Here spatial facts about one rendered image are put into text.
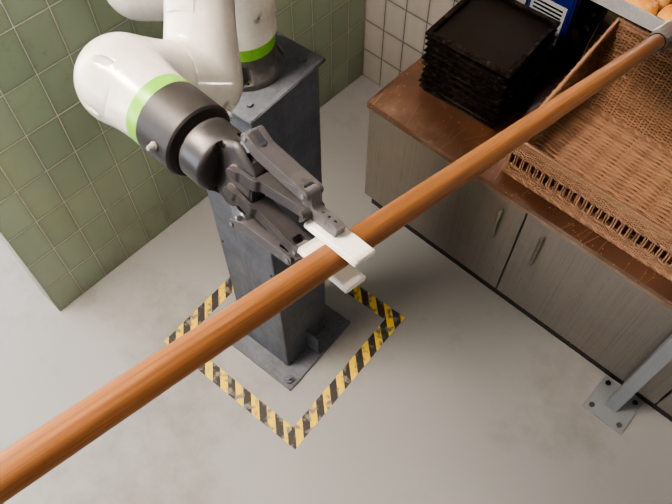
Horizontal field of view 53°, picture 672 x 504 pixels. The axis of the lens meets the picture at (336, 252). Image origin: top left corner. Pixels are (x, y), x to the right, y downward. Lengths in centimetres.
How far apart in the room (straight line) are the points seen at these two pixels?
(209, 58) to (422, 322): 165
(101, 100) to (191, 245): 180
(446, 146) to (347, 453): 99
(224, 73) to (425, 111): 132
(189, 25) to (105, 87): 16
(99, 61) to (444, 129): 145
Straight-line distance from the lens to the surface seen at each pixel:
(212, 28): 91
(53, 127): 206
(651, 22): 153
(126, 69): 81
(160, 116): 76
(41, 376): 249
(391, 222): 71
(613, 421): 240
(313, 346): 229
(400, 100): 219
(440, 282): 248
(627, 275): 196
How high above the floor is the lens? 213
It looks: 58 degrees down
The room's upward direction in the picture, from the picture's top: straight up
